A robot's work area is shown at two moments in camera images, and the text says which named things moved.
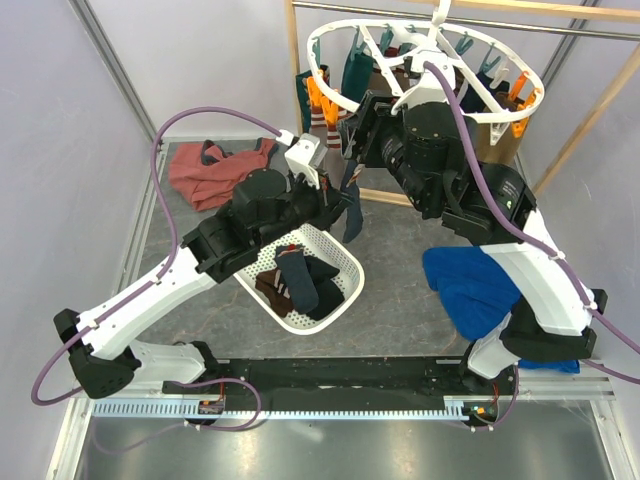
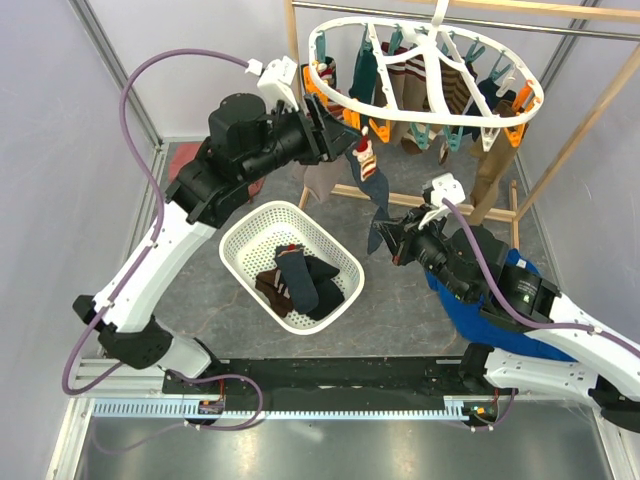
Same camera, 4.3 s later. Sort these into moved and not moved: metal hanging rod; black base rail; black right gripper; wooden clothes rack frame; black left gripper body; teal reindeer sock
Moved: black right gripper; black left gripper body; teal reindeer sock
Not moved: metal hanging rod; wooden clothes rack frame; black base rail
